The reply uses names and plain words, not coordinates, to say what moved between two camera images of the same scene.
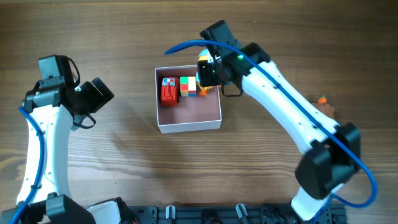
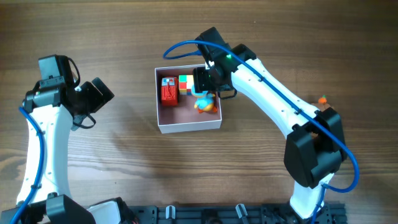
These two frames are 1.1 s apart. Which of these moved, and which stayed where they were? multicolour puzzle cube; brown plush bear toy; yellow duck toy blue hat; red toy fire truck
Moved: yellow duck toy blue hat
Stayed: red toy fire truck; brown plush bear toy; multicolour puzzle cube
